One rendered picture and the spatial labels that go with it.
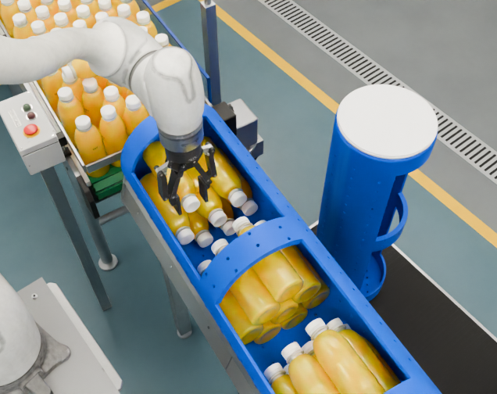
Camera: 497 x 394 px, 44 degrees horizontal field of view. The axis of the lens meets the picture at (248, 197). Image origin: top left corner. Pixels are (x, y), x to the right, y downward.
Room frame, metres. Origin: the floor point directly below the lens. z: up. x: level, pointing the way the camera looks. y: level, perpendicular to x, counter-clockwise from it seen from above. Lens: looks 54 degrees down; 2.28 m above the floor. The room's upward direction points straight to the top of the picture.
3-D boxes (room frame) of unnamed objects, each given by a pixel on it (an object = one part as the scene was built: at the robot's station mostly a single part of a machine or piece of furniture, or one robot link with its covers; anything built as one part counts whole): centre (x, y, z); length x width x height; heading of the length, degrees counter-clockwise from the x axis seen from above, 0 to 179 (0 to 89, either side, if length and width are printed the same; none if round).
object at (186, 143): (0.82, 0.13, 1.38); 0.09 x 0.09 x 0.06
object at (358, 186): (1.17, -0.39, 0.59); 0.28 x 0.28 x 0.88
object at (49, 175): (1.11, 0.59, 0.50); 0.04 x 0.04 x 1.00; 31
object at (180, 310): (0.99, 0.26, 0.31); 0.06 x 0.06 x 0.63; 31
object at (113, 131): (1.14, 0.37, 0.99); 0.07 x 0.07 x 0.19
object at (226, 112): (1.23, 0.08, 0.95); 0.10 x 0.07 x 0.10; 121
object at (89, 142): (1.11, 0.43, 0.99); 0.07 x 0.07 x 0.19
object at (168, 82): (0.83, 0.14, 1.48); 0.13 x 0.11 x 0.16; 40
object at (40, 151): (1.11, 0.59, 1.05); 0.20 x 0.10 x 0.10; 31
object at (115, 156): (1.15, 0.27, 0.96); 0.40 x 0.01 x 0.03; 121
